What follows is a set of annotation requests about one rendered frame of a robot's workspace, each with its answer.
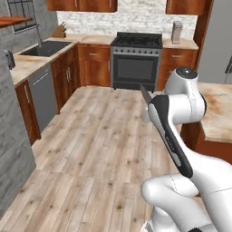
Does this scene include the wooden island cupboard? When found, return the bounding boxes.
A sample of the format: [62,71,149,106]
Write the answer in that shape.
[180,121,232,166]

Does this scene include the black framed window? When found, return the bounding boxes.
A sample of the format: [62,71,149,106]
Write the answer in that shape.
[5,0,39,34]

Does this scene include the grey fridge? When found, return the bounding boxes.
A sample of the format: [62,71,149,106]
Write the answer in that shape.
[197,0,232,85]

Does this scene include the steel tap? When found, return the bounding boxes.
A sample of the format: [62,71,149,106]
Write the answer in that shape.
[34,24,44,48]

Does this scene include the wooden knife block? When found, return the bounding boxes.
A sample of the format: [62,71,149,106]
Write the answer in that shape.
[50,21,68,39]

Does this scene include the tall wooden side panel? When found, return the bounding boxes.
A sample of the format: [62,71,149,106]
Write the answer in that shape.
[192,0,216,71]

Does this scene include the wooden wall cupboard, narrow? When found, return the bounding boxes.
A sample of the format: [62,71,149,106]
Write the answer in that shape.
[165,0,207,16]

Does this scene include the wooden wall cupboards, wide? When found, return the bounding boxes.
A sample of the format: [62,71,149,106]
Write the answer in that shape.
[45,0,119,14]

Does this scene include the wooden wall shelf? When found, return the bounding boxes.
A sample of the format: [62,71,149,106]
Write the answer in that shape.
[0,16,34,29]

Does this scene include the wooden base cupboard with drawer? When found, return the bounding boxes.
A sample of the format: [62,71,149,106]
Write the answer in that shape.
[77,43,112,88]
[156,47,199,92]

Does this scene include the wooden cupboards under sink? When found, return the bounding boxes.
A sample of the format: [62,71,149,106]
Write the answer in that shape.
[50,44,82,115]

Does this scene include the narrow wooden base cupboard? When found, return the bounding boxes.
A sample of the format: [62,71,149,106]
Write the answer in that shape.
[14,79,42,147]

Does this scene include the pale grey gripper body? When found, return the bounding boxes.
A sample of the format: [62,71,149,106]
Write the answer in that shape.
[140,102,152,123]

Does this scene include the grey dishwasher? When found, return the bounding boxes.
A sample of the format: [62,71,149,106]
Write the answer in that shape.
[27,66,60,134]

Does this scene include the dark kitchen sink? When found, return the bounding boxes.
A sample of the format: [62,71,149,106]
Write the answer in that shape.
[19,40,73,58]

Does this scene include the black and steel cooker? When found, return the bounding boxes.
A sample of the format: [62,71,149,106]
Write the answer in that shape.
[110,31,164,92]

